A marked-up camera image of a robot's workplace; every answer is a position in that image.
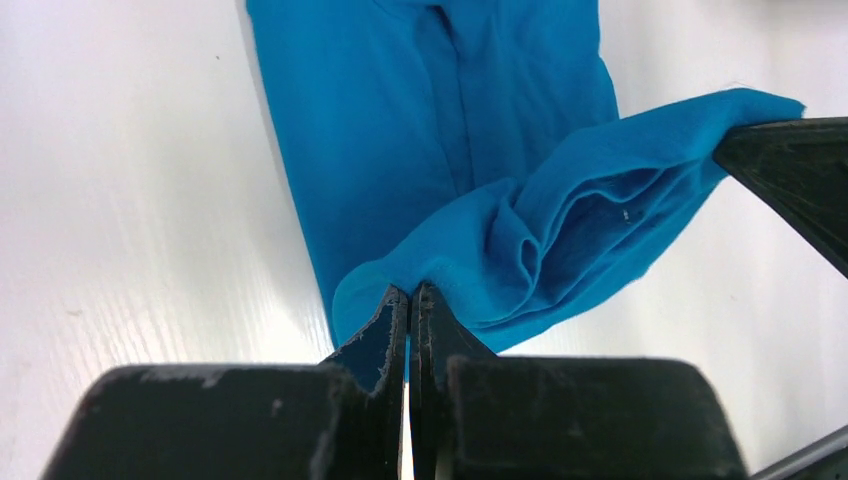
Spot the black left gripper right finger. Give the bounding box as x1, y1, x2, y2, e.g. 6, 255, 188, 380
409, 284, 748, 479

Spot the blue t shirt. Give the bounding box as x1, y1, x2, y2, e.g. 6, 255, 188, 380
246, 1, 804, 352

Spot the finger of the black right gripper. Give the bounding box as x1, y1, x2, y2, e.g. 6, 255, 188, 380
713, 117, 847, 275

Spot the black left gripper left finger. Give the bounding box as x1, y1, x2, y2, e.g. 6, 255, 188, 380
43, 288, 409, 479

